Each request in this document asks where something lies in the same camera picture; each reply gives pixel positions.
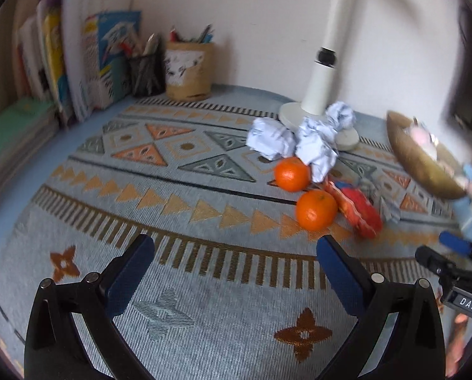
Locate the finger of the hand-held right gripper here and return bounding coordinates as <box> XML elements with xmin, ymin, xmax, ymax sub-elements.
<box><xmin>415</xmin><ymin>245</ymin><xmax>459</xmax><ymax>282</ymax></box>
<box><xmin>439</xmin><ymin>231</ymin><xmax>472</xmax><ymax>272</ymax></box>

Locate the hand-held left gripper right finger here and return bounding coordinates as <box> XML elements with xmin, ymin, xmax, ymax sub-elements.
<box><xmin>316</xmin><ymin>235</ymin><xmax>446</xmax><ymax>380</ymax></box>

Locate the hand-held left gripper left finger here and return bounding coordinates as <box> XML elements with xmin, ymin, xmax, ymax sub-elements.
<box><xmin>24</xmin><ymin>233</ymin><xmax>155</xmax><ymax>380</ymax></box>

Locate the red orange snack packet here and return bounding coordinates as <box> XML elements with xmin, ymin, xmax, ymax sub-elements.
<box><xmin>324</xmin><ymin>180</ymin><xmax>383</xmax><ymax>240</ymax></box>

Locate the orange mandarin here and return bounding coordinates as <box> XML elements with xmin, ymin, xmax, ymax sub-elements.
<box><xmin>274</xmin><ymin>157</ymin><xmax>312</xmax><ymax>193</ymax></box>
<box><xmin>295</xmin><ymin>189</ymin><xmax>338</xmax><ymax>231</ymax></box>

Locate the golden ribbed bowl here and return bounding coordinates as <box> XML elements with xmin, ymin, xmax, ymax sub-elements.
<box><xmin>386</xmin><ymin>111</ymin><xmax>470</xmax><ymax>200</ymax></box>

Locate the white paper ball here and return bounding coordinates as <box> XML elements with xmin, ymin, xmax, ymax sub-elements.
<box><xmin>325</xmin><ymin>102</ymin><xmax>357</xmax><ymax>131</ymax></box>
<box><xmin>246</xmin><ymin>117</ymin><xmax>297</xmax><ymax>161</ymax></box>
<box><xmin>295</xmin><ymin>117</ymin><xmax>339</xmax><ymax>183</ymax></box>

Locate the person's right hand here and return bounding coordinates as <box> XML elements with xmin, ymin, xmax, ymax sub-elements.
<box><xmin>446</xmin><ymin>313</ymin><xmax>472</xmax><ymax>378</ymax></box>

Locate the patterned woven table mat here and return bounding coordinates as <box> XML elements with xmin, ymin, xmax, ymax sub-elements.
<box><xmin>0</xmin><ymin>83</ymin><xmax>472</xmax><ymax>380</ymax></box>

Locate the stack of green books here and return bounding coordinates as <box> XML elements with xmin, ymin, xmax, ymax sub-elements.
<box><xmin>0</xmin><ymin>99</ymin><xmax>60</xmax><ymax>206</ymax></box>

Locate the black mesh pen holder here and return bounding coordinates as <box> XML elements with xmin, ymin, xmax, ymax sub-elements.
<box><xmin>128</xmin><ymin>53</ymin><xmax>166</xmax><ymax>98</ymax></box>

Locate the yellow bamboo pen holder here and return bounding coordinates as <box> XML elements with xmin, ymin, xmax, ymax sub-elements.
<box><xmin>165</xmin><ymin>41</ymin><xmax>215</xmax><ymax>101</ymax></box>

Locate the blue illustrated book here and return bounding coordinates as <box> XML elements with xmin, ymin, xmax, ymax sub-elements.
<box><xmin>84</xmin><ymin>11</ymin><xmax>142</xmax><ymax>109</ymax></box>

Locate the yellow book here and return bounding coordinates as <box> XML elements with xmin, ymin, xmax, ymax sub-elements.
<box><xmin>42</xmin><ymin>8</ymin><xmax>75</xmax><ymax>124</ymax></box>

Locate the white workbook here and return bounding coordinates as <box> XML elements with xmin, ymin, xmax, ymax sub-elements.
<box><xmin>62</xmin><ymin>0</ymin><xmax>136</xmax><ymax>123</ymax></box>

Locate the row of upright books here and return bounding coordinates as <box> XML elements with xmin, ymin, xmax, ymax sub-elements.
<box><xmin>16</xmin><ymin>15</ymin><xmax>52</xmax><ymax>100</ymax></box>

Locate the white desk lamp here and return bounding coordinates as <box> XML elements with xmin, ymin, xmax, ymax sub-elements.
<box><xmin>279</xmin><ymin>0</ymin><xmax>365</xmax><ymax>152</ymax></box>

